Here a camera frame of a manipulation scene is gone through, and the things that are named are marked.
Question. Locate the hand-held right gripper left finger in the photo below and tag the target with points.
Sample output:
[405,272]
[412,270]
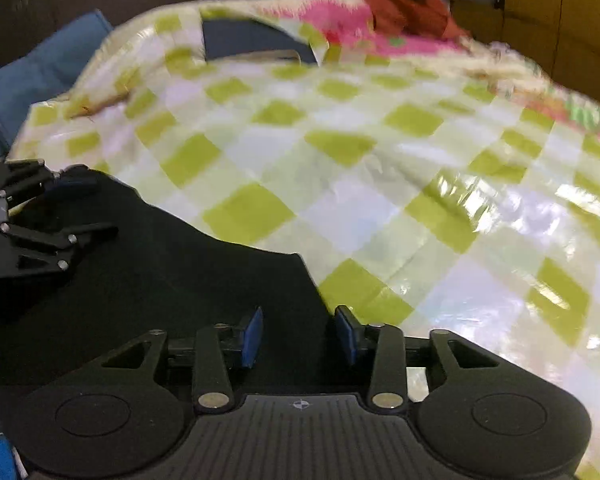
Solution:
[252,335]

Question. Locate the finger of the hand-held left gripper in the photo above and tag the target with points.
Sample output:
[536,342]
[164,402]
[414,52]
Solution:
[75,180]
[50,240]

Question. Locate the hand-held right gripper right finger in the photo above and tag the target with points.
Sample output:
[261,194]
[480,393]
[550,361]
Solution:
[345,335]

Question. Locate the black pants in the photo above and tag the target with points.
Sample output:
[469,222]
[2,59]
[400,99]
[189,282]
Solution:
[155,260]

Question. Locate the blue pillow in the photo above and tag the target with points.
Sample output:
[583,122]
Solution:
[40,70]

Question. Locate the green checkered plastic sheet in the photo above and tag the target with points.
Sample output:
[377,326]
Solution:
[480,240]

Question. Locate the dark blue cushion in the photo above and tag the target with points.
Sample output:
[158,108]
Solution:
[245,37]

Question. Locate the red-brown garment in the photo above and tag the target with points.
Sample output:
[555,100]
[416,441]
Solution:
[410,10]

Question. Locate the yellow wooden wardrobe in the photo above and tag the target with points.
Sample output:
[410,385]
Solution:
[555,10]

